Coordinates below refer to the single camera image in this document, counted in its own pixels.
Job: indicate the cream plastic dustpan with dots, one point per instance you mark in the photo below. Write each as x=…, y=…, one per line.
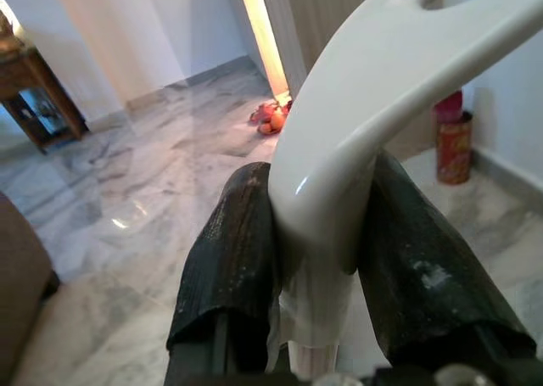
x=360, y=106

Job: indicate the dark wooden side cabinet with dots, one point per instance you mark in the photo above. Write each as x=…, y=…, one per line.
x=29, y=93

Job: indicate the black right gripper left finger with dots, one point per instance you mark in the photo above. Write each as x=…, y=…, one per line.
x=229, y=267

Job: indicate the beige ribbed folding door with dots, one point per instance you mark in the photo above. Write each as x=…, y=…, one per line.
x=305, y=21

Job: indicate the red and gold tin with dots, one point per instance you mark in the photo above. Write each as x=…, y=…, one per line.
x=455, y=152

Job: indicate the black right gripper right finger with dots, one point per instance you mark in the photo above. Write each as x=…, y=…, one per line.
x=424, y=284

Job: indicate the pink cylindrical tin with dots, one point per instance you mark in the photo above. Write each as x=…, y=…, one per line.
x=447, y=104

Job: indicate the red bag of oranges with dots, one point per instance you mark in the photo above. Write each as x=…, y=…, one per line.
x=273, y=121

